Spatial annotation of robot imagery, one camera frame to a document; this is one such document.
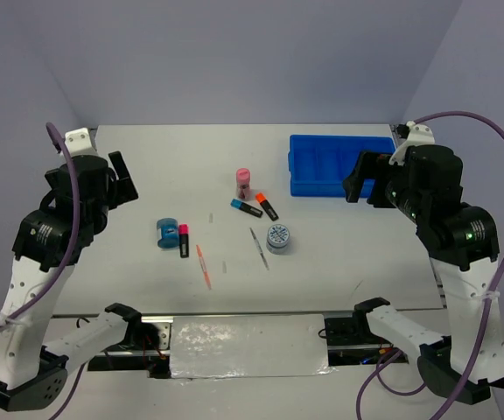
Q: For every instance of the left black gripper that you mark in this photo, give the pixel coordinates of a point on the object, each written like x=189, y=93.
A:
x=123, y=190

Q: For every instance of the blue cap black highlighter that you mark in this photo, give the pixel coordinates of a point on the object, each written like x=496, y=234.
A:
x=246, y=208

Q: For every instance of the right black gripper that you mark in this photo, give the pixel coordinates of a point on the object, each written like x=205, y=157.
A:
x=368, y=166

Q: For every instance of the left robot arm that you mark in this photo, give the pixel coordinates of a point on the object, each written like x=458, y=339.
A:
x=48, y=245

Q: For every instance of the orange clear pen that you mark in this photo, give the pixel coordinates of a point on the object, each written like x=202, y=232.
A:
x=203, y=267

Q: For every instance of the pink lidded small jar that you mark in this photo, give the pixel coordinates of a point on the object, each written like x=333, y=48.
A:
x=242, y=178

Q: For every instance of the silver foil cover plate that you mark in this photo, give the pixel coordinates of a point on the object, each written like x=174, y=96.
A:
x=248, y=347

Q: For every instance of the blue patterned round tin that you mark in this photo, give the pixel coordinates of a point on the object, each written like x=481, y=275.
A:
x=278, y=239

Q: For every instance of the pink cap black highlighter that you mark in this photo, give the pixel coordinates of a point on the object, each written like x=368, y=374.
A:
x=183, y=240

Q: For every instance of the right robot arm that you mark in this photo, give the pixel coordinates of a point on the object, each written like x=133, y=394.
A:
x=464, y=365

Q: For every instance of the blue round tape dispenser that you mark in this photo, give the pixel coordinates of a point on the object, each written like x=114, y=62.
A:
x=167, y=233

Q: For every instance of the orange cap black highlighter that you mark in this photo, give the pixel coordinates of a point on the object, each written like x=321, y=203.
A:
x=266, y=206

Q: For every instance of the purple clear highlighter pen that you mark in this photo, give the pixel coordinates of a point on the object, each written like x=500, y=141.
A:
x=259, y=249

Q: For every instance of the blue plastic bin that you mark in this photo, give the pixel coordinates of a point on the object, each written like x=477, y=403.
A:
x=318, y=164

